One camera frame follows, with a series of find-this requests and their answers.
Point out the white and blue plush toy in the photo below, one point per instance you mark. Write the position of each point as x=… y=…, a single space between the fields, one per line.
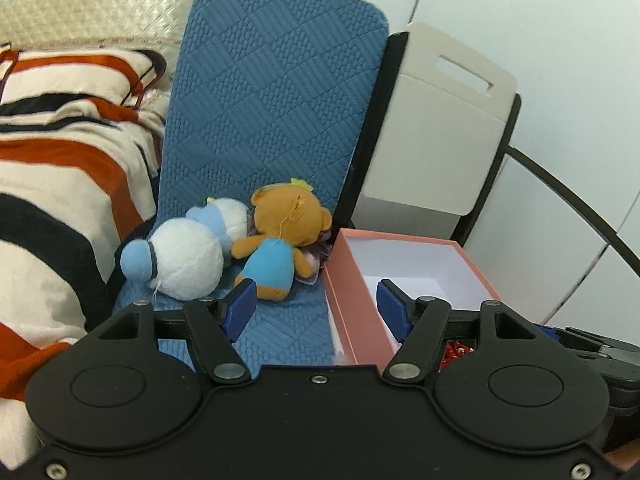
x=185 y=255

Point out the red toy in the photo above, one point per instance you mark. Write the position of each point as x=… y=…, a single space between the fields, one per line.
x=455 y=352

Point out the purple yarn flower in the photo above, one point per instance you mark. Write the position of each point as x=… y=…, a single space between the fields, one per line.
x=317 y=256

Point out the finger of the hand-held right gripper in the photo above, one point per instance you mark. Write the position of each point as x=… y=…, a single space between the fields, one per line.
x=575 y=337

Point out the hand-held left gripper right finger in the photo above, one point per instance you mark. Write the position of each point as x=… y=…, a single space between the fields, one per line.
x=394 y=312

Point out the blue quilted cushion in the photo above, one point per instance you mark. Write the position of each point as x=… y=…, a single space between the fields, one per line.
x=270 y=110

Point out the white wardrobe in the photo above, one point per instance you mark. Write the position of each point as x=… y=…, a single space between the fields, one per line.
x=550 y=35

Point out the brown bear plush toy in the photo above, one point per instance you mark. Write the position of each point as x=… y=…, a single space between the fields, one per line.
x=290 y=215

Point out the striped blanket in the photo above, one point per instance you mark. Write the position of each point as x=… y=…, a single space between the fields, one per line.
x=60 y=170

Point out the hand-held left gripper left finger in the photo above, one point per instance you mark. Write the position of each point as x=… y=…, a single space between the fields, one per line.
x=241 y=310

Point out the pink box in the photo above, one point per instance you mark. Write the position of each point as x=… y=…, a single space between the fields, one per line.
x=355 y=305

